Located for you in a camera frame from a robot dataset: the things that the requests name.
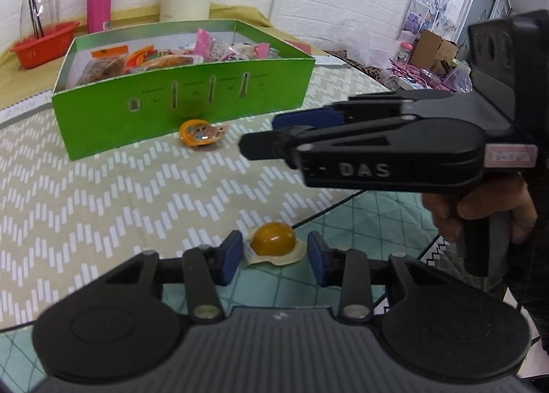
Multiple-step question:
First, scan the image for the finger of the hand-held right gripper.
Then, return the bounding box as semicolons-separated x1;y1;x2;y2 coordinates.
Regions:
238;115;430;169
271;90;456;130

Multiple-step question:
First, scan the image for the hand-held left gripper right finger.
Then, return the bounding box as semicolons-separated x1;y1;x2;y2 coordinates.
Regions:
306;230;447;321

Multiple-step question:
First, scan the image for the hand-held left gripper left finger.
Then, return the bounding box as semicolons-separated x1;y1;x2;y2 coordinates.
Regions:
104;229;245;321

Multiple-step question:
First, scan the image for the yellow jelly cup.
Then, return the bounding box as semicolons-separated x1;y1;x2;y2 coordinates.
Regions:
244;221;308;268

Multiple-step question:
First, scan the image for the orange jelly cup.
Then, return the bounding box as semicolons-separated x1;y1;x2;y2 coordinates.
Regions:
179;118;226;148

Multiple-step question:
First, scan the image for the orange striped snack packet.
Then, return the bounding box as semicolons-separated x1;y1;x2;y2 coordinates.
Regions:
127;45;159;73

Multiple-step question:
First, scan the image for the green cardboard box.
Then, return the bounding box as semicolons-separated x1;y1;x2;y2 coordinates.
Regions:
51;19;317;161

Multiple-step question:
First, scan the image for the clear orange-edged nut packet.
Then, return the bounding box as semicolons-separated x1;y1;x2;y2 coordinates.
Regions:
78;46;130;85

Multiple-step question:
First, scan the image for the person's right hand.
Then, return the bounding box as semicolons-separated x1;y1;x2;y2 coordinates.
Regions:
421;173;540;245

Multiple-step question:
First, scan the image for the clear plastic bag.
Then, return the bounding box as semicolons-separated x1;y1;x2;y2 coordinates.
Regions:
444;60;472;92

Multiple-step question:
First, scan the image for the red printed card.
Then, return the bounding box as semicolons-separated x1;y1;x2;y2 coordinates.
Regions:
278;38;316;56

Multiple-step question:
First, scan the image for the leopard print cloth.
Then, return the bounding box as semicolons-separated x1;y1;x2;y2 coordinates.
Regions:
330;49;401;89

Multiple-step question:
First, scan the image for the pink white candy packet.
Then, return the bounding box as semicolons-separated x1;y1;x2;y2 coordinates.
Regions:
234;43;280;60

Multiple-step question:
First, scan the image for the brown cardboard box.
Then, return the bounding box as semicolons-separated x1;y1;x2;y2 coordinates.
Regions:
409;30;459;73

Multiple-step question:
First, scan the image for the pile of pink sticks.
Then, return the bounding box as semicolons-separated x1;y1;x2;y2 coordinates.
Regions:
388;60;435;81

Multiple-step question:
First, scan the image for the patterned tablecloth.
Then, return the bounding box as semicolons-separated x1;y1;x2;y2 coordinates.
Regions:
0;56;549;377

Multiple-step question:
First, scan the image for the red plastic basket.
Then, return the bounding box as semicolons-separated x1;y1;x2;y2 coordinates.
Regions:
9;21;81;70

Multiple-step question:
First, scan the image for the glass pitcher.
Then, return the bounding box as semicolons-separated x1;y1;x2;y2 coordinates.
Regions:
20;0;59;39

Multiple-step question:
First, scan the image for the purple wall picture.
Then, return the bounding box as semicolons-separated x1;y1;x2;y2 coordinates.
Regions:
403;0;430;33

